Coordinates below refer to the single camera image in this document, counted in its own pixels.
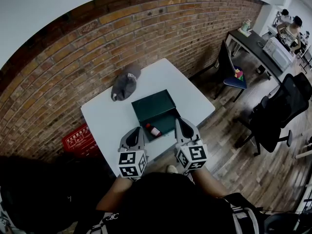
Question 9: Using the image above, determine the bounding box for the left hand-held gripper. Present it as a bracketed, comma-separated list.
[117, 127, 149, 180]

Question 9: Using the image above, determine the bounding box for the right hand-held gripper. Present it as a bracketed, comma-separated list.
[175, 117, 209, 172]

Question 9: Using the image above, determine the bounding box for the small red-capped bottle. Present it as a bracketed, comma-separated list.
[145, 123, 162, 138]

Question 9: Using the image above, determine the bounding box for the dark green box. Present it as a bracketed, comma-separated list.
[131, 89, 182, 143]

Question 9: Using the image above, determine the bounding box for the person's left forearm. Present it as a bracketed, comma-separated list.
[96, 176, 134, 212]

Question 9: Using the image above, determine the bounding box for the person's right forearm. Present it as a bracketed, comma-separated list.
[191, 168, 230, 199]

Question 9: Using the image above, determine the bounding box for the white square table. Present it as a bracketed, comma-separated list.
[80, 58, 216, 177]

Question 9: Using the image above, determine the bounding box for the grey baseball cap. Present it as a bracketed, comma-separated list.
[111, 66, 142, 102]

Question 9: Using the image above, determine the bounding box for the person's black printed shirt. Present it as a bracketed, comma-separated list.
[85, 172, 266, 234]

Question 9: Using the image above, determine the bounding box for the dark chair with blue cushion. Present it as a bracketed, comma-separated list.
[214, 40, 248, 103]

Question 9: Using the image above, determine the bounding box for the black chair with small logo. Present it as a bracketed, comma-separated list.
[0, 152, 115, 231]

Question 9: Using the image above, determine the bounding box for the black mesh office chair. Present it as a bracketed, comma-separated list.
[235, 72, 312, 157]

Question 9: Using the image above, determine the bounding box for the black desk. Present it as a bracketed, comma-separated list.
[225, 29, 297, 82]

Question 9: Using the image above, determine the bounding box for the white microwave oven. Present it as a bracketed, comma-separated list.
[262, 37, 297, 72]

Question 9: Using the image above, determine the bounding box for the pale green cup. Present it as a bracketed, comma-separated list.
[241, 19, 252, 33]

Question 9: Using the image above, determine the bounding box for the grey shell chair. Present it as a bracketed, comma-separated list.
[263, 212, 312, 234]

